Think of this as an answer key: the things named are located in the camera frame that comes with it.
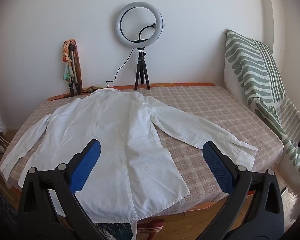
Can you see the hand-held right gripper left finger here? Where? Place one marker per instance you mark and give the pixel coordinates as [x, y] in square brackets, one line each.
[86, 166]

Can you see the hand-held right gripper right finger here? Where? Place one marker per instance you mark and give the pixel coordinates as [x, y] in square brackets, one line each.
[217, 168]

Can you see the white shirt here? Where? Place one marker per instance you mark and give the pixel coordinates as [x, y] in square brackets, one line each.
[120, 135]

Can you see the brown wooden plank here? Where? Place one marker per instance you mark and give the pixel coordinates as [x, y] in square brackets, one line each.
[79, 75]

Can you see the colourful scarf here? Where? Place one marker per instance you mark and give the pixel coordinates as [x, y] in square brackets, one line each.
[67, 72]

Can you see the folded grey tripod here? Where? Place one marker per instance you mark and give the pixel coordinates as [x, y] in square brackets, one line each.
[73, 65]

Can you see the green striped white blanket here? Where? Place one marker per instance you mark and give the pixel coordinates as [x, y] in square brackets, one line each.
[255, 67]

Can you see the small black tripod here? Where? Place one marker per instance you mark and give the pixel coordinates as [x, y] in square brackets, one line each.
[141, 62]

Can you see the black gooseneck phone holder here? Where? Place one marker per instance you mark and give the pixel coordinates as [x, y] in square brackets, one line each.
[141, 31]

